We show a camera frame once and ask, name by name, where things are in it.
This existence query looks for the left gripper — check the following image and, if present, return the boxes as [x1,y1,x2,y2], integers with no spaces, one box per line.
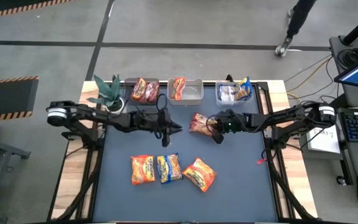
[128,109,183,148]

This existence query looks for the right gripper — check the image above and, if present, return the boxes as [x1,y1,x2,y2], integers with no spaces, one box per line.
[211,113,255,145]

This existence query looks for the clear plastic bin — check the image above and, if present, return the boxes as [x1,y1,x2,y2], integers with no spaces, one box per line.
[215,79,254,107]

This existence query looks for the white plastic bin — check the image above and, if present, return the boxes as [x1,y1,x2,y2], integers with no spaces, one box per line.
[167,77,204,106]

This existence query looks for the white plant pot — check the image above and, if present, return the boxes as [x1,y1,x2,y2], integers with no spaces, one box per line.
[104,98,126,114]

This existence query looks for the dark smoked plastic bin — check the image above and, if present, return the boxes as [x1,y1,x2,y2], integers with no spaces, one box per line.
[122,77,160,106]

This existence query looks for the green snake plant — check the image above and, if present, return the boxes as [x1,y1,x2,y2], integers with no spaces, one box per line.
[86,73,124,110]

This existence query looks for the blue-grey table mat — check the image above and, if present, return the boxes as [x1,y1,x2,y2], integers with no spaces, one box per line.
[92,85,278,223]

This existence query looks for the person's shoe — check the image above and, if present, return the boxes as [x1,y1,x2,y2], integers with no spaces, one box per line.
[274,35,293,58]

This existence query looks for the white box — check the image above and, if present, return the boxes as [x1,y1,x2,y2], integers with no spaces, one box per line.
[306,124,341,154]

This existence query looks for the black diagonal support beam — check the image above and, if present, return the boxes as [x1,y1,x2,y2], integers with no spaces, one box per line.
[334,93,349,108]

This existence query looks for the grey desk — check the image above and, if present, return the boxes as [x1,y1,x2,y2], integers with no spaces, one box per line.
[337,107,358,178]

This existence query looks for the black hazard-striped floor mat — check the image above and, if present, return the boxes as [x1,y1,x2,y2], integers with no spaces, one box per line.
[0,75,40,122]
[0,0,74,20]

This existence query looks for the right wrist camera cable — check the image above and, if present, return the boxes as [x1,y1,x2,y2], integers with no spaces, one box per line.
[206,114,222,135]

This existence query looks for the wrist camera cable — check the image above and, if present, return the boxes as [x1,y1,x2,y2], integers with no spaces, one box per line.
[129,93,169,121]
[206,114,222,135]

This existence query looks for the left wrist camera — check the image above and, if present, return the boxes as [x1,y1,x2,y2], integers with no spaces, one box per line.
[149,113,168,134]

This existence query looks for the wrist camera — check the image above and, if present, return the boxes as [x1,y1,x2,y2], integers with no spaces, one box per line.
[149,113,168,134]
[218,109,241,135]

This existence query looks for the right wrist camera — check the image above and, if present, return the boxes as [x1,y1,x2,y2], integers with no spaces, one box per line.
[218,109,241,135]

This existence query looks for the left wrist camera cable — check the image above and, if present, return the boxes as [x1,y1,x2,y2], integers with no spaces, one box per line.
[129,93,169,121]

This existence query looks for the black metal table frame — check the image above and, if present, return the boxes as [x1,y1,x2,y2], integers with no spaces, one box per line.
[47,73,319,224]

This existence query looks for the yellow floor cable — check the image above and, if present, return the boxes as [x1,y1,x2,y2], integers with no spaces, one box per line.
[286,55,334,100]

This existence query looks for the coiled black cable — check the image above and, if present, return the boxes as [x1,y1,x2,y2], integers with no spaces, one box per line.
[336,48,358,68]

